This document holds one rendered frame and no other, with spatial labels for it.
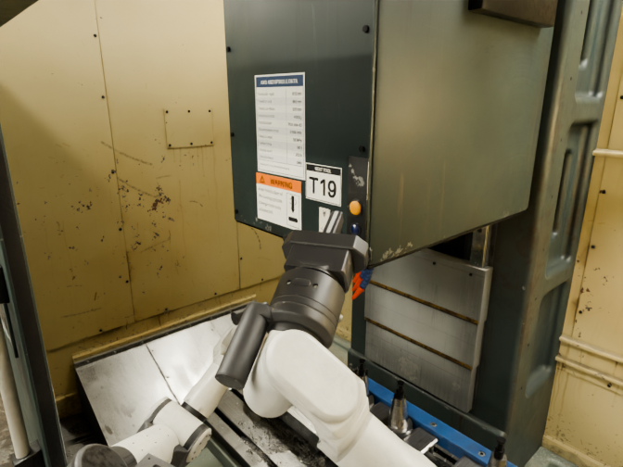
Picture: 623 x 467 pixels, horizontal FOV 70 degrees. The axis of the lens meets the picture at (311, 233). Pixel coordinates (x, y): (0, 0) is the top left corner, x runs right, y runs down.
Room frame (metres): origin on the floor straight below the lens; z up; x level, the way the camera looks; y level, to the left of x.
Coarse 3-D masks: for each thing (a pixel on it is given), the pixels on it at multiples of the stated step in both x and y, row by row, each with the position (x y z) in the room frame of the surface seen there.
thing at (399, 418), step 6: (396, 402) 0.80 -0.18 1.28; (402, 402) 0.80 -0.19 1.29; (390, 408) 0.81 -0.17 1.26; (396, 408) 0.80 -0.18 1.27; (402, 408) 0.80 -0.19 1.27; (390, 414) 0.80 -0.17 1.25; (396, 414) 0.79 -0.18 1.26; (402, 414) 0.79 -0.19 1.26; (390, 420) 0.80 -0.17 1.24; (396, 420) 0.79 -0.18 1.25; (402, 420) 0.79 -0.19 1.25; (390, 426) 0.80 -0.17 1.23; (396, 426) 0.79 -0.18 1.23; (402, 426) 0.79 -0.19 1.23
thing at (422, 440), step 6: (420, 426) 0.81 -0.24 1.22; (414, 432) 0.79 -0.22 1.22; (420, 432) 0.79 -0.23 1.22; (426, 432) 0.79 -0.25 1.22; (402, 438) 0.77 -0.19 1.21; (408, 438) 0.77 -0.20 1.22; (414, 438) 0.77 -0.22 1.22; (420, 438) 0.77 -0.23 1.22; (426, 438) 0.77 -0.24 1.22; (432, 438) 0.77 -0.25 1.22; (438, 438) 0.77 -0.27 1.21; (408, 444) 0.76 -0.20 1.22; (414, 444) 0.76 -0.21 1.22; (420, 444) 0.76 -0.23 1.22; (426, 444) 0.76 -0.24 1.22; (432, 444) 0.76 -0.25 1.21; (420, 450) 0.74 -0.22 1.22; (426, 450) 0.74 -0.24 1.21
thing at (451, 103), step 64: (256, 0) 0.98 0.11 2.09; (320, 0) 0.84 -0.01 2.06; (384, 0) 0.75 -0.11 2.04; (448, 0) 0.87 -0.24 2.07; (512, 0) 0.96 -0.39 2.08; (256, 64) 0.99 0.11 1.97; (320, 64) 0.84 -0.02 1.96; (384, 64) 0.76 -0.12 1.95; (448, 64) 0.88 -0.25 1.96; (512, 64) 1.04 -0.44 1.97; (256, 128) 0.99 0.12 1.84; (320, 128) 0.84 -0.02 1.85; (384, 128) 0.76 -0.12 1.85; (448, 128) 0.89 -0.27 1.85; (512, 128) 1.07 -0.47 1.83; (256, 192) 1.00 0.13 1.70; (384, 192) 0.77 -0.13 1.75; (448, 192) 0.90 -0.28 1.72; (512, 192) 1.10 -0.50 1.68; (384, 256) 0.77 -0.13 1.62
